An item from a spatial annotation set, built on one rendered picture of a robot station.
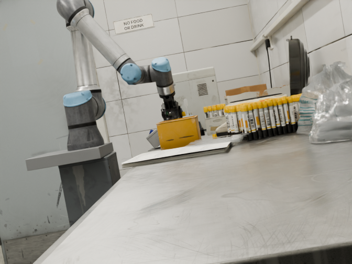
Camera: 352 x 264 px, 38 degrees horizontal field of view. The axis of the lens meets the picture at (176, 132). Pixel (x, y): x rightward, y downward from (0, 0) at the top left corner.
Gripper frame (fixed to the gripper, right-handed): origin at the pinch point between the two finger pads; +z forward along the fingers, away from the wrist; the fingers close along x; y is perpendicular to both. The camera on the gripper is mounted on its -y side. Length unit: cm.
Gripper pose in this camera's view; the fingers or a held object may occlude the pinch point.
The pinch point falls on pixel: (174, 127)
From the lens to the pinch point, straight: 234.1
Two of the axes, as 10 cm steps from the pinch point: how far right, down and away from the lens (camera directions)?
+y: 0.5, 5.4, -8.4
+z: 1.8, 8.2, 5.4
